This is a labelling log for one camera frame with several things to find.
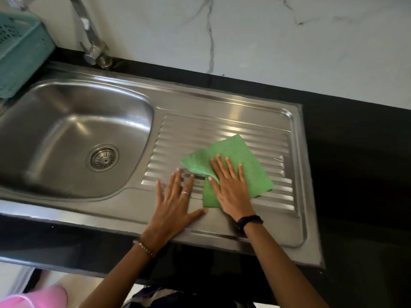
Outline dark patterned garment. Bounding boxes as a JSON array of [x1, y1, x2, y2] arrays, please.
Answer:
[[123, 285, 257, 308]]

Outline beaded bracelet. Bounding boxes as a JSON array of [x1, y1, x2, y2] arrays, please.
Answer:
[[133, 239, 155, 258]]

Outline person's right hand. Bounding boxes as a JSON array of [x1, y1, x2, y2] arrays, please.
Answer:
[[208, 154, 256, 222]]

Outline metal sink drain strainer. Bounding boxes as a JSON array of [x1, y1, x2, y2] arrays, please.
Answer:
[[86, 144, 120, 173]]

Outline pink garment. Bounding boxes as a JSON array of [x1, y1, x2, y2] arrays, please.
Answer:
[[0, 284, 69, 308]]

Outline black wristband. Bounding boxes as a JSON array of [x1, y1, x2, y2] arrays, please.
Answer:
[[237, 215, 264, 231]]

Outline teal plastic basket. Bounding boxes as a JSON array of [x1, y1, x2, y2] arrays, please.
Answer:
[[0, 11, 56, 99]]

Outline chrome faucet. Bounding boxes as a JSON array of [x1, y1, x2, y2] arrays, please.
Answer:
[[67, 0, 113, 68]]

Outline person's left forearm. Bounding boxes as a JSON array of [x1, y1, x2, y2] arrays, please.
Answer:
[[79, 243, 161, 308]]

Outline person's left hand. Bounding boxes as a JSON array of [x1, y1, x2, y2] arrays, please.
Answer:
[[141, 168, 208, 251]]

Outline stainless steel sink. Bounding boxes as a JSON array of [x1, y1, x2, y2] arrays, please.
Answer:
[[0, 61, 325, 268]]

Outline person's right forearm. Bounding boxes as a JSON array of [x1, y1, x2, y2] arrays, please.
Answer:
[[243, 221, 330, 308]]

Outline green cleaning cloth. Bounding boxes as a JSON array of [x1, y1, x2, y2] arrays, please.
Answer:
[[180, 134, 274, 209]]

